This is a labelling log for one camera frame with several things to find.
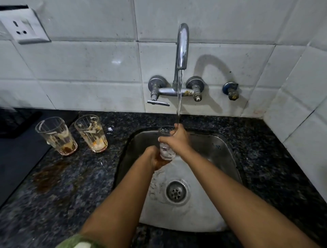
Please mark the person's right forearm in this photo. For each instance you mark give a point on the person's right forearm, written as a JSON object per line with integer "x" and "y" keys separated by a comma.
{"x": 240, "y": 204}

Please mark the sink drain strainer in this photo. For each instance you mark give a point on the sink drain strainer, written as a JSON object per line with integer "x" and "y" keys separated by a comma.
{"x": 176, "y": 191}

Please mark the green patterned sleeve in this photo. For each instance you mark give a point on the green patterned sleeve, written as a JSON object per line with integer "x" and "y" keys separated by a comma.
{"x": 76, "y": 242}

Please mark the blue capped wall valve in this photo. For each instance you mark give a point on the blue capped wall valve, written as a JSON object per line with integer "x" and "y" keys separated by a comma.
{"x": 231, "y": 90}

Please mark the person's left hand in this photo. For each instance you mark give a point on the person's left hand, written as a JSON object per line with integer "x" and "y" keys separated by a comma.
{"x": 152, "y": 158}

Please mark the chrome wall mixer faucet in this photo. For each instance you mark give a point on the chrome wall mixer faucet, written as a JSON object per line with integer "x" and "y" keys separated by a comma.
{"x": 176, "y": 74}

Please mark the person's left forearm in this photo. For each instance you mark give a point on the person's left forearm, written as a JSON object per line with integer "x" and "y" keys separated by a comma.
{"x": 120, "y": 201}

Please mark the white wall power socket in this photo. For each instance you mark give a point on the white wall power socket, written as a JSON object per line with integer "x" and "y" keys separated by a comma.
{"x": 23, "y": 25}

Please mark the stainless steel sink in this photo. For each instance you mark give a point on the stainless steel sink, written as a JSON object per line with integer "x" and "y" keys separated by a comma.
{"x": 184, "y": 199}

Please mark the clear drinking glass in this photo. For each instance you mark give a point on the clear drinking glass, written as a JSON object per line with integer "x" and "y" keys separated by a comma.
{"x": 166, "y": 143}

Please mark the dirty ribbed drinking glass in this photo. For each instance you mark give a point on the dirty ribbed drinking glass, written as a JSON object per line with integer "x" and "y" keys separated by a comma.
{"x": 58, "y": 136}
{"x": 93, "y": 133}

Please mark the person's right hand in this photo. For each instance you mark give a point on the person's right hand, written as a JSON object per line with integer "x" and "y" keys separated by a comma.
{"x": 178, "y": 140}

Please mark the person's right fingers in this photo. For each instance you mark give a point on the person's right fingers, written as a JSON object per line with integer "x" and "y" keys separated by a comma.
{"x": 169, "y": 138}

